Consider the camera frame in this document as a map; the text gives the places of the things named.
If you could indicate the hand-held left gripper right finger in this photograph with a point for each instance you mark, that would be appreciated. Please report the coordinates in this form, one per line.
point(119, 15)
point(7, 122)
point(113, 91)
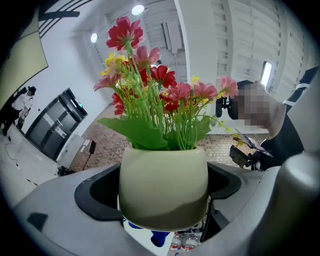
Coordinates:
point(235, 195)

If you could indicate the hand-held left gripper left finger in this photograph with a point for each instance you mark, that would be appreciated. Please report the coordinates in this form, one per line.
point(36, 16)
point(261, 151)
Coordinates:
point(62, 212)

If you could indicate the red pink flower pot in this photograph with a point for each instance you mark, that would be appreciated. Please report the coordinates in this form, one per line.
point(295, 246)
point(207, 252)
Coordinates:
point(162, 180)

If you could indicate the blue cloth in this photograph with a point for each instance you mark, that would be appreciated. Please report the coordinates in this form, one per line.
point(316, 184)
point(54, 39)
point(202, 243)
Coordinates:
point(160, 238)

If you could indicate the black chest-mounted screen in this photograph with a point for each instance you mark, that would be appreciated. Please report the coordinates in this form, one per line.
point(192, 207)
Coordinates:
point(237, 155)

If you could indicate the black bag pile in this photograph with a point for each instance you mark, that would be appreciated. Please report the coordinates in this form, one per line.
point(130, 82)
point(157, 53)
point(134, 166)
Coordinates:
point(65, 171)

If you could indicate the large clear water bottle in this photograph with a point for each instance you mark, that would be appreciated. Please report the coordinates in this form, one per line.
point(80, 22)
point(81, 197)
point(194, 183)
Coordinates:
point(176, 242)
point(191, 242)

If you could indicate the black speaker stand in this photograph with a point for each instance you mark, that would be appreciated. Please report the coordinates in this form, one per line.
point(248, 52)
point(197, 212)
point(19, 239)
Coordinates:
point(92, 147)

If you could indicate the person's torso in black clothing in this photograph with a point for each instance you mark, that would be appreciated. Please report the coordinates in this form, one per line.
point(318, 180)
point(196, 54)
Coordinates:
point(287, 145)

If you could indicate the black double door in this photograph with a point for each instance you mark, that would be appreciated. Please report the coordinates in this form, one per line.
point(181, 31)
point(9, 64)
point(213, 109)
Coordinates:
point(55, 125)

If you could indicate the person's head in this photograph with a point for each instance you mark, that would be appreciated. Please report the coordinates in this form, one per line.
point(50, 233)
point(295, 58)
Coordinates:
point(260, 107)

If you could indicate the yellow partition screen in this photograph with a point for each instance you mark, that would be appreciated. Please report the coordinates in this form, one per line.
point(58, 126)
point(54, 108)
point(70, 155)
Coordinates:
point(25, 62)

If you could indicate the round ceiling light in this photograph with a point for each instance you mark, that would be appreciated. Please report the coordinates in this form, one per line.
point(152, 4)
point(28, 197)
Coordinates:
point(138, 9)
point(94, 37)

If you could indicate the black head camera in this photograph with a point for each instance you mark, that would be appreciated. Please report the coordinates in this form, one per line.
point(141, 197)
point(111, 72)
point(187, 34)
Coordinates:
point(219, 107)

